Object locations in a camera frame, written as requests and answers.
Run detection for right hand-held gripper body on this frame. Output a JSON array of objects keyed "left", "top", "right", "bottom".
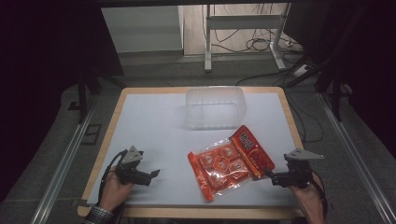
[{"left": 272, "top": 148, "right": 325, "bottom": 189}]

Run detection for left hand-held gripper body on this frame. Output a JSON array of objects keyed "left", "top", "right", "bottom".
[{"left": 116, "top": 145, "right": 153, "bottom": 188}]

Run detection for red snack bag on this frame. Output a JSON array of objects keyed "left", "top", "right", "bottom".
[{"left": 187, "top": 124, "right": 276, "bottom": 203}]

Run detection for person's left hand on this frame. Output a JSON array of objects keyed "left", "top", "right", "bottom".
[{"left": 98, "top": 165, "right": 135, "bottom": 213}]

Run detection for person's right hand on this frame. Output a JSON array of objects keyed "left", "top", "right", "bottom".
[{"left": 289, "top": 173, "right": 327, "bottom": 222}]

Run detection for white table mat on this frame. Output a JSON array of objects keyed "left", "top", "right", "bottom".
[{"left": 87, "top": 91, "right": 299, "bottom": 207}]

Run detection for black floor socket cover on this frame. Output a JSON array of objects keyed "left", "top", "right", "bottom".
[{"left": 80, "top": 123, "right": 103, "bottom": 146}]

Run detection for clear plastic container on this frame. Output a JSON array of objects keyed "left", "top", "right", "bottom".
[{"left": 185, "top": 85, "right": 248, "bottom": 131}]

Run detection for black metal stand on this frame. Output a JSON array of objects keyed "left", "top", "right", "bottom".
[
  {"left": 68, "top": 72, "right": 125, "bottom": 125},
  {"left": 285, "top": 6, "right": 366, "bottom": 123}
]

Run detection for white power strip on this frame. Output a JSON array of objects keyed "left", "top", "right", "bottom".
[{"left": 292, "top": 63, "right": 313, "bottom": 77}]

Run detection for white cabinet panel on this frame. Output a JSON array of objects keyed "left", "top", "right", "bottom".
[{"left": 100, "top": 6, "right": 184, "bottom": 54}]

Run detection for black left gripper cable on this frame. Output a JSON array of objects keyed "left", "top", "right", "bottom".
[{"left": 98, "top": 148, "right": 129, "bottom": 203}]

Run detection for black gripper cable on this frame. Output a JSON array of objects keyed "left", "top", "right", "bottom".
[
  {"left": 98, "top": 148, "right": 129, "bottom": 203},
  {"left": 311, "top": 170, "right": 329, "bottom": 218}
]

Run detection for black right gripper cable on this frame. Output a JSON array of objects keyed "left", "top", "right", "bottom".
[{"left": 311, "top": 170, "right": 329, "bottom": 218}]

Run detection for aluminium floor rail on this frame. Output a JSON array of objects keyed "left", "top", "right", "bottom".
[
  {"left": 316, "top": 91, "right": 396, "bottom": 224},
  {"left": 29, "top": 98, "right": 98, "bottom": 224}
]

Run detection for black floor cables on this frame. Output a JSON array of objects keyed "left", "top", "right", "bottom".
[{"left": 210, "top": 3, "right": 325, "bottom": 144}]

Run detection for white metal desk frame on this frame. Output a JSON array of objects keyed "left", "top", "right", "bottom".
[{"left": 203, "top": 3, "right": 292, "bottom": 74}]

